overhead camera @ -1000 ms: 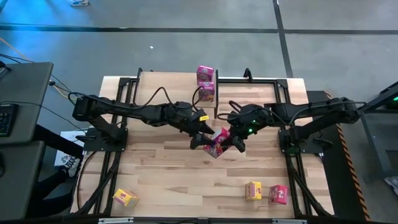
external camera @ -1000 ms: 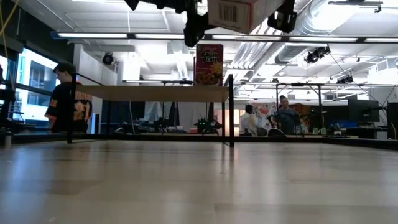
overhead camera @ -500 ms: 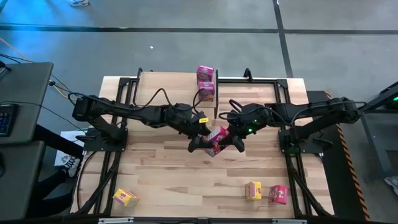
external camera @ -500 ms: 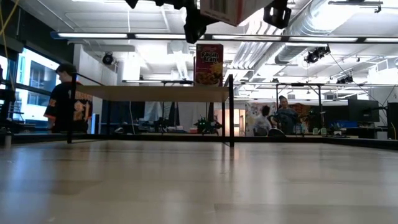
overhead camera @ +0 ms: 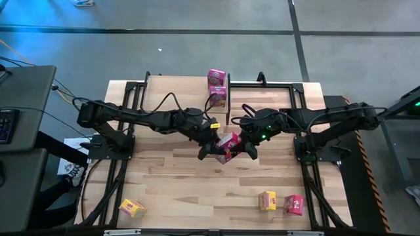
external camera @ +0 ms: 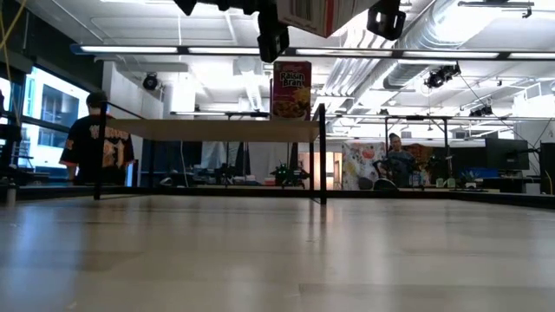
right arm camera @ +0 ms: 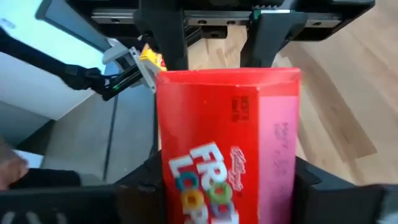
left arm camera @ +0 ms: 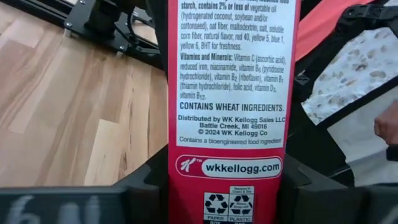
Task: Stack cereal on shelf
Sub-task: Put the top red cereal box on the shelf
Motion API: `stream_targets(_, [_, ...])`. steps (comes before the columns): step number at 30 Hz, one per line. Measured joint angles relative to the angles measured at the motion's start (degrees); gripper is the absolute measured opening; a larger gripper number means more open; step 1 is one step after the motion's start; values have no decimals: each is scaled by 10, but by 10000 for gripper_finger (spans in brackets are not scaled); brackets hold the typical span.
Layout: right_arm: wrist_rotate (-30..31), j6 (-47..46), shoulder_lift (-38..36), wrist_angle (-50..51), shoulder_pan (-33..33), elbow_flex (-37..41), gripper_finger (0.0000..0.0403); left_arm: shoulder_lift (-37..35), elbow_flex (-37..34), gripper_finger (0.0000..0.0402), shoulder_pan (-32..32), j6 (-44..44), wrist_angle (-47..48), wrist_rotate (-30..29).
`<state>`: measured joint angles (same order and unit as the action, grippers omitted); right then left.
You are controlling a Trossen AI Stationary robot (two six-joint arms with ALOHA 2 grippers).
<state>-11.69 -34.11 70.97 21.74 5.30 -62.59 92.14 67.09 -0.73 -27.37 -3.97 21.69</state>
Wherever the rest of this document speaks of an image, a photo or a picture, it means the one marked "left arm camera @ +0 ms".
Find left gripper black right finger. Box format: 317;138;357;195
277;153;398;224

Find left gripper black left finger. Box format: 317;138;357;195
0;145;170;224

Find red Froot Loops cereal box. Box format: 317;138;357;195
167;0;302;224

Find person's hand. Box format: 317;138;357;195
374;100;398;146

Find white spotted cloth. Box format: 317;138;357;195
300;0;398;126

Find orange cloth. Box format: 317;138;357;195
294;0;376;62

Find black rig frame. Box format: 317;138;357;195
0;0;72;29

